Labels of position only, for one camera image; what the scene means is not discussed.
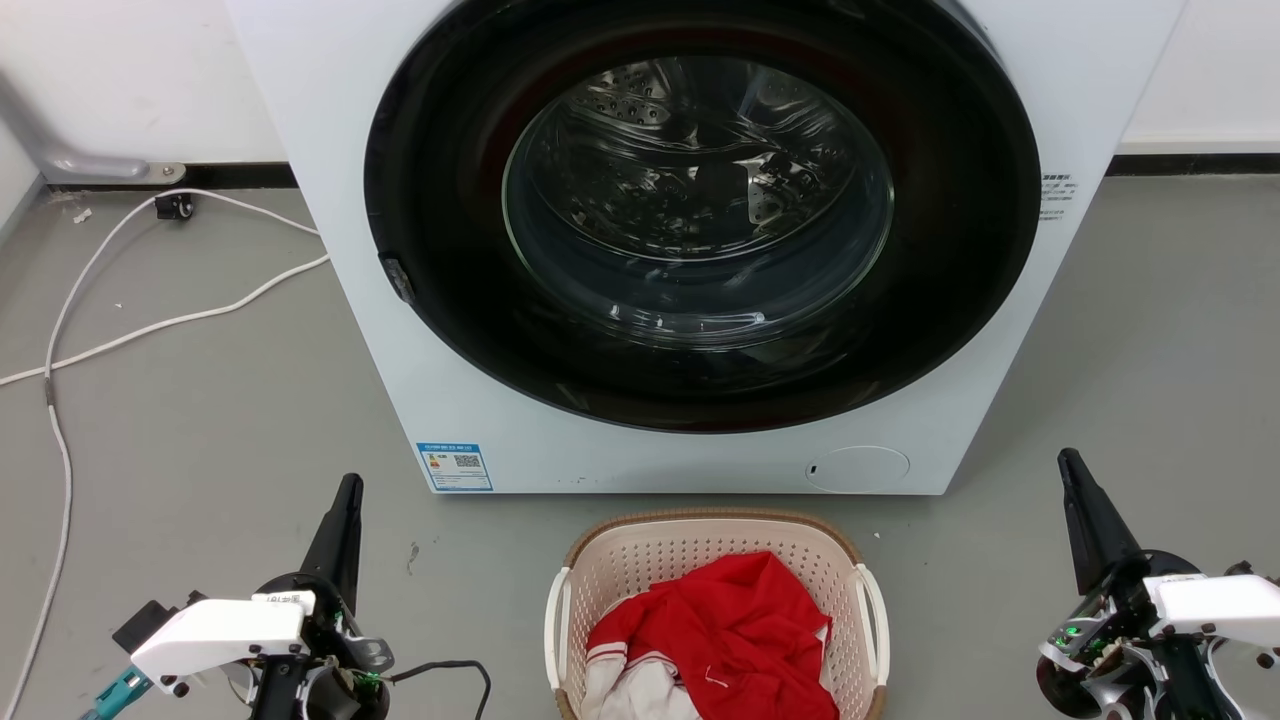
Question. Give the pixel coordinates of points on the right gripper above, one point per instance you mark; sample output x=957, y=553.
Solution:
x=1200, y=610

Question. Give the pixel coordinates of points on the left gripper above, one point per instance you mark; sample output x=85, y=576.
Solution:
x=225, y=632

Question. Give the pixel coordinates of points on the beige plastic laundry basket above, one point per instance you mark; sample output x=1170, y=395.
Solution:
x=640, y=560

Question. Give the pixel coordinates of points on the blue energy label sticker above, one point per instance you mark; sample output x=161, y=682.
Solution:
x=455, y=467

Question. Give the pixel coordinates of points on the small black box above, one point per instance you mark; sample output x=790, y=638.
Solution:
x=145, y=622

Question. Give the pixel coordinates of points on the round white filter cover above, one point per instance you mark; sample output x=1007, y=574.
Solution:
x=857, y=468

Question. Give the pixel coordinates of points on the teal plastic connector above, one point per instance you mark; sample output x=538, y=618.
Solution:
x=115, y=693

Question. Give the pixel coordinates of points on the white garment with red stripes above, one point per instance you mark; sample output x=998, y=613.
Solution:
x=640, y=690

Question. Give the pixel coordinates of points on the round black glass washer door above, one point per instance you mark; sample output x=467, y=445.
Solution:
x=450, y=180

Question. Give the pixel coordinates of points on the white front-load washing machine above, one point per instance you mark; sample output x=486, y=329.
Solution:
x=330, y=120

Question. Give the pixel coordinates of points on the grey drain pipe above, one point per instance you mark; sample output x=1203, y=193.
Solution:
x=60, y=155

